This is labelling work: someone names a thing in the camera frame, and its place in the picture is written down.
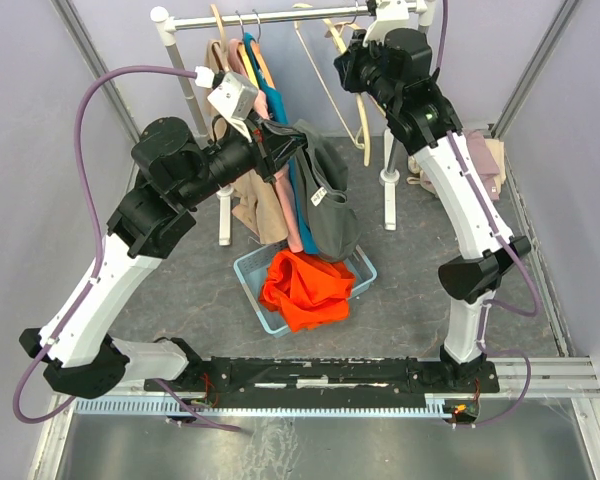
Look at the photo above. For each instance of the light blue cable duct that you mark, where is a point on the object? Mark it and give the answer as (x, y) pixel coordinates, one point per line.
(165, 405)

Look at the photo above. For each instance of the light blue plastic basket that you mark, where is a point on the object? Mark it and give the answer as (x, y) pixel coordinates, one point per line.
(251, 270)

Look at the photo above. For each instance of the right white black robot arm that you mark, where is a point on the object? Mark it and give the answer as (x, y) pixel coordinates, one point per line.
(396, 72)

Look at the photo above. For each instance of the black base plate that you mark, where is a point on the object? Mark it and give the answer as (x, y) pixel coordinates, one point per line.
(333, 382)

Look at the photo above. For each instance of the beige hanger of beige shirt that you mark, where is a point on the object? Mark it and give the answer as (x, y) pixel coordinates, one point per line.
(220, 26)

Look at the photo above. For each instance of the orange hanger of blue shirt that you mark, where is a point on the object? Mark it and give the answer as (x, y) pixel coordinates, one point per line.
(256, 47)

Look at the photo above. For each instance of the metal clothes rack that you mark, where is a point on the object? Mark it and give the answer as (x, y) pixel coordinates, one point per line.
(167, 26)

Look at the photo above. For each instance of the dark grey t shirt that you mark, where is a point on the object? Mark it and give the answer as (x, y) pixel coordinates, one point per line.
(321, 178)

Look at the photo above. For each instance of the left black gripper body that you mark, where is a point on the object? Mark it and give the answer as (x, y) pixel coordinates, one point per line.
(262, 149)

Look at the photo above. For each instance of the mauve clothes pile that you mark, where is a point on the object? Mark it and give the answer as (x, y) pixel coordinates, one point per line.
(488, 157)

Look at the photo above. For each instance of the orange t shirt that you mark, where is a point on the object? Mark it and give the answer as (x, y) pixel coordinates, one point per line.
(307, 291)

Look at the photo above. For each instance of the cream garment on floor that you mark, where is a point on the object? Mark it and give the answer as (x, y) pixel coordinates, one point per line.
(419, 178)

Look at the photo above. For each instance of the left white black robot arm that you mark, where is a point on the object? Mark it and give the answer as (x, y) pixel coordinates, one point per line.
(82, 359)

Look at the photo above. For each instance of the yellow hanger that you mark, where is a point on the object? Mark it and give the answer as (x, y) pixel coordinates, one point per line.
(252, 65)

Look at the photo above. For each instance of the blue t shirt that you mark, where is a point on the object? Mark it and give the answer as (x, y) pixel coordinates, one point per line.
(277, 110)

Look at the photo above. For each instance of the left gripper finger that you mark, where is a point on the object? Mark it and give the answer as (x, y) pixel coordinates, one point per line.
(281, 157)
(277, 132)

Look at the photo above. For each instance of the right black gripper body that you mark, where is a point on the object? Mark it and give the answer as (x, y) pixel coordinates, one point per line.
(363, 65)

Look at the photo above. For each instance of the beige t shirt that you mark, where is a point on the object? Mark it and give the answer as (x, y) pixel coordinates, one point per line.
(228, 60)

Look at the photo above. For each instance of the pink t shirt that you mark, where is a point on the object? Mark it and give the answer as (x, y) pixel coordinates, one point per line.
(268, 209)

